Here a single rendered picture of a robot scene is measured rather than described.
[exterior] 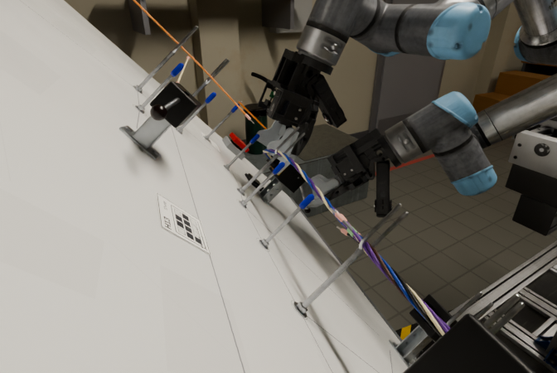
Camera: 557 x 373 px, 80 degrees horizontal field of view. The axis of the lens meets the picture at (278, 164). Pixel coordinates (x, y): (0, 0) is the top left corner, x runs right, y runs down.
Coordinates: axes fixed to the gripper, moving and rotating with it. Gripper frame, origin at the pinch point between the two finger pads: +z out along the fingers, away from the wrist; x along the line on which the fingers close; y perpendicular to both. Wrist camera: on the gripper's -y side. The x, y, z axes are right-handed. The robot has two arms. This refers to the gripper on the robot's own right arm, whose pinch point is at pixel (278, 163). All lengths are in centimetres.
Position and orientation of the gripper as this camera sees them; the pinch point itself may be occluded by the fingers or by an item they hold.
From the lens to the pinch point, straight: 63.9
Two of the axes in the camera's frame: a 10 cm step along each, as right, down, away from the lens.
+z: -4.0, 8.7, 2.9
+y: -8.3, -2.1, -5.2
